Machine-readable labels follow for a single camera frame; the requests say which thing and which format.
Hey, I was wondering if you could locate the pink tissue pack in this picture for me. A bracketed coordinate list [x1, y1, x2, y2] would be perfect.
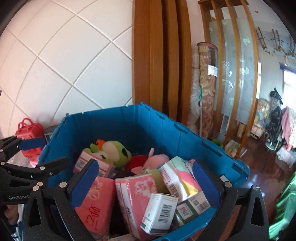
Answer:
[29, 154, 39, 168]
[115, 174, 157, 240]
[75, 177, 116, 235]

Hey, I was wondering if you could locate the pink tissue pack barcode side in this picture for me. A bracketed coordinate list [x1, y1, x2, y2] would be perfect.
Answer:
[73, 150, 115, 178]

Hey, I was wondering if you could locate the green frog plush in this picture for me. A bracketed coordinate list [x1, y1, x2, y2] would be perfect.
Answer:
[84, 139, 132, 168]

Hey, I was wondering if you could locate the white green medicine box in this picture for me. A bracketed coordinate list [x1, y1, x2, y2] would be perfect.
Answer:
[174, 191, 211, 226]

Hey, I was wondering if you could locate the pink pig plush orange dress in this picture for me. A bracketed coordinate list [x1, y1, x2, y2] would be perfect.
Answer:
[131, 148, 170, 175]

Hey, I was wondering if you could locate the person's left hand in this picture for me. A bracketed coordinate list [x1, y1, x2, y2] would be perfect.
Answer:
[4, 205, 19, 225]

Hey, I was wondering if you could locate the red bear suitcase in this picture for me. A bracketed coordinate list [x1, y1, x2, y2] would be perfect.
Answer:
[16, 118, 45, 158]

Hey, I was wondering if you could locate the black gift box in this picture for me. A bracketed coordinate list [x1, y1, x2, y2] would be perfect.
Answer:
[44, 125, 58, 143]

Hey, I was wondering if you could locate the green plastic stool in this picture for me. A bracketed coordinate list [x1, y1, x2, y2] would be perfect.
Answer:
[269, 172, 295, 240]

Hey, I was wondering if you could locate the white barcode medicine box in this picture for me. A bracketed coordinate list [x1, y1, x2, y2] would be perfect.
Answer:
[140, 193, 178, 236]

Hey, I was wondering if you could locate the blue plastic crate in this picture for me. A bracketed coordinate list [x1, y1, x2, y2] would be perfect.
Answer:
[39, 103, 250, 240]

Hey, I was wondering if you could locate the rolled patterned carpet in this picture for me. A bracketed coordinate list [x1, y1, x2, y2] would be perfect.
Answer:
[197, 42, 218, 139]

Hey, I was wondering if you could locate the wooden glass partition screen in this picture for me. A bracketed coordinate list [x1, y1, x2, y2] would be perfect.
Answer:
[199, 1, 260, 158]

